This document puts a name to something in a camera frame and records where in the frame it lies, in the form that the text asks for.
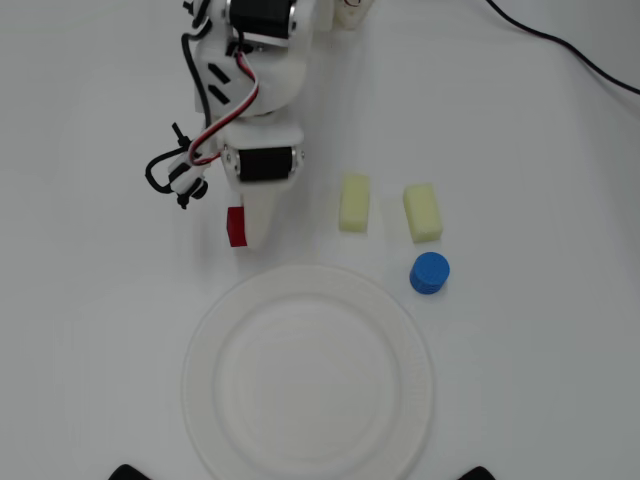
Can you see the black rounded stand foot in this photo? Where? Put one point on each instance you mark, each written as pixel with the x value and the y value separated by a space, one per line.
pixel 127 473
pixel 479 474

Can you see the white round plastic plate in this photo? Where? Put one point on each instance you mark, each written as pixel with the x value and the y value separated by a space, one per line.
pixel 307 370

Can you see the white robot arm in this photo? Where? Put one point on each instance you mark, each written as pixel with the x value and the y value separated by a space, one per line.
pixel 277 75

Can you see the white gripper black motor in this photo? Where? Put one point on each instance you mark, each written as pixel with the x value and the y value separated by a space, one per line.
pixel 263 165

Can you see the blue cylinder block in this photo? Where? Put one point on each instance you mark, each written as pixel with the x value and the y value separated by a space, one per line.
pixel 429 273

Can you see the pale yellow foam block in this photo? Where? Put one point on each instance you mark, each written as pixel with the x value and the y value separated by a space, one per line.
pixel 423 213
pixel 354 202

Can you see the small black-white wrist camera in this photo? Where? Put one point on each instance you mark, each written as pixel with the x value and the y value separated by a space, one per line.
pixel 189 180

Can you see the red cube block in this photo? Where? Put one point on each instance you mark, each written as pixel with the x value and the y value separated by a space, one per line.
pixel 235 227

